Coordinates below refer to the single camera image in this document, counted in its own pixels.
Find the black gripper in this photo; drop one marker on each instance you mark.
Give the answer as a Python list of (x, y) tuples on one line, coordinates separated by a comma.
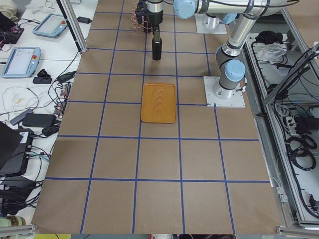
[(154, 18)]

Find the dark wine bottle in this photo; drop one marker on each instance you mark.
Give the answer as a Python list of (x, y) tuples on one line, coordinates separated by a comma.
[(156, 49)]

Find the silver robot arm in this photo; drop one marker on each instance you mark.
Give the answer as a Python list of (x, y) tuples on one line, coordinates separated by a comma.
[(212, 20), (232, 70)]

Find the wooden tray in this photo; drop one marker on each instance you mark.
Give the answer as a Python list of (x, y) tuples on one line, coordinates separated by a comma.
[(158, 103)]

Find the black power adapter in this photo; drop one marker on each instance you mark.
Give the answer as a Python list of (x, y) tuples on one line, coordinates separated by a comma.
[(84, 20)]

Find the far teach pendant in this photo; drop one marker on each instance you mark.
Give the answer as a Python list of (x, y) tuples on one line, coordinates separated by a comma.
[(51, 26)]

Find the teach pendant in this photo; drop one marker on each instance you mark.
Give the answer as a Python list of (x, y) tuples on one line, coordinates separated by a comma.
[(22, 62), (51, 26)]

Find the near teach pendant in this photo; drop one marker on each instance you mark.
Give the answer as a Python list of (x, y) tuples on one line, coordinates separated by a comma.
[(22, 62)]

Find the black power brick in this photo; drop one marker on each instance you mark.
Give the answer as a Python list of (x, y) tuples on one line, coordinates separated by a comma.
[(38, 120)]

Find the black laptop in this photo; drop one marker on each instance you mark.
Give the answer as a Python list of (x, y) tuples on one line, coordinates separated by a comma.
[(14, 146)]

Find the copper wire bottle basket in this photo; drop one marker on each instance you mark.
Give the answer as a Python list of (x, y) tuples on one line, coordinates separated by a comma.
[(139, 20)]

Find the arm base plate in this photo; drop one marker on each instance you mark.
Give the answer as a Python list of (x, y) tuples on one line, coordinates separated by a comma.
[(216, 96), (220, 29)]

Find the aluminium frame post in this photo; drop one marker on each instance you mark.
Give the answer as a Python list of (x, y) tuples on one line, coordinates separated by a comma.
[(71, 19)]

